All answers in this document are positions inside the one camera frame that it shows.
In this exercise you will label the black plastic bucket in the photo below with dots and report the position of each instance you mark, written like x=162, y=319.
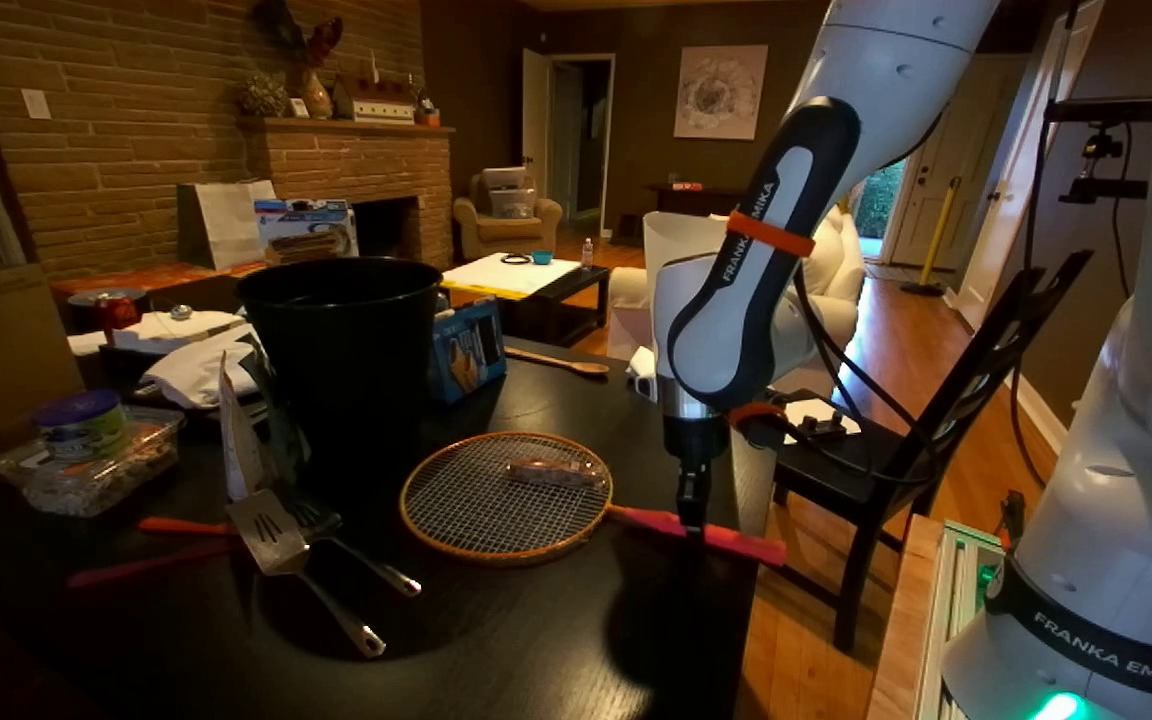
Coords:
x=338, y=362

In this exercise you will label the white sofa cushion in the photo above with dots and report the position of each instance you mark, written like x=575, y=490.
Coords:
x=841, y=263

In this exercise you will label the dark coffee table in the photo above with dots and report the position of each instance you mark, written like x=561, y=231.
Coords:
x=508, y=278

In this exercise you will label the blue snack box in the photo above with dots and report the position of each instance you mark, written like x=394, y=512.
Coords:
x=466, y=354

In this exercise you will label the tan armchair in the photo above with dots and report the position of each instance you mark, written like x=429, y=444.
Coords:
x=500, y=226

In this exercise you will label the wooden spoon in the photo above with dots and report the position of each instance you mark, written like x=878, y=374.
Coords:
x=557, y=362

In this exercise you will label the vase with dried flowers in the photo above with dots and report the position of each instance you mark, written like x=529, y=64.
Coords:
x=308, y=75

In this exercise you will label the jar with blue lid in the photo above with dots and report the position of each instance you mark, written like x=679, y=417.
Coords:
x=82, y=417

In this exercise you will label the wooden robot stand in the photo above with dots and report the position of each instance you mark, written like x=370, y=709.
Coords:
x=902, y=627

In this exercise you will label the blue and white carton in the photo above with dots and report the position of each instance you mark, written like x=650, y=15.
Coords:
x=308, y=226

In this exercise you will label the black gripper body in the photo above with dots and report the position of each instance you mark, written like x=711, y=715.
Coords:
x=693, y=438

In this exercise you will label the framed wall poster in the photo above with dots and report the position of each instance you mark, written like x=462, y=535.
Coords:
x=721, y=89

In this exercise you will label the black wooden chair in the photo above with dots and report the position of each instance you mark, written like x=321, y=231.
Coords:
x=928, y=427

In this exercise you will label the slotted metal spatula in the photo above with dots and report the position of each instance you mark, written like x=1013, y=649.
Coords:
x=270, y=542

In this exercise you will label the brick fireplace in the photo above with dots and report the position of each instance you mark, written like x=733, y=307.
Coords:
x=350, y=164

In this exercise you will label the white cloth pile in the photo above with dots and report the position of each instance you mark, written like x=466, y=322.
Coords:
x=189, y=367

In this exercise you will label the white light switch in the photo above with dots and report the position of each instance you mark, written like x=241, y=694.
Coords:
x=38, y=104

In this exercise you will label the white paper with black item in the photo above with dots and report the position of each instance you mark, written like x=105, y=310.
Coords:
x=818, y=422

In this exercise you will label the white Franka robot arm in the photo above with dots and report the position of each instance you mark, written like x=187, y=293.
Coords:
x=1123, y=467

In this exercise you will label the white box on bench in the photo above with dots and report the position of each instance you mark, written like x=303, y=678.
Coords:
x=232, y=226

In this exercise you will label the black camera tripod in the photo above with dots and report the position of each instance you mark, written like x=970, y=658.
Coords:
x=1101, y=111

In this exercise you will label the small shiny snack packet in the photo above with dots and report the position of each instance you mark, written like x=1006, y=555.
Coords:
x=554, y=470

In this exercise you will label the clear plastic food container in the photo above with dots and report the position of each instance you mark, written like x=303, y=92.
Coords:
x=99, y=475

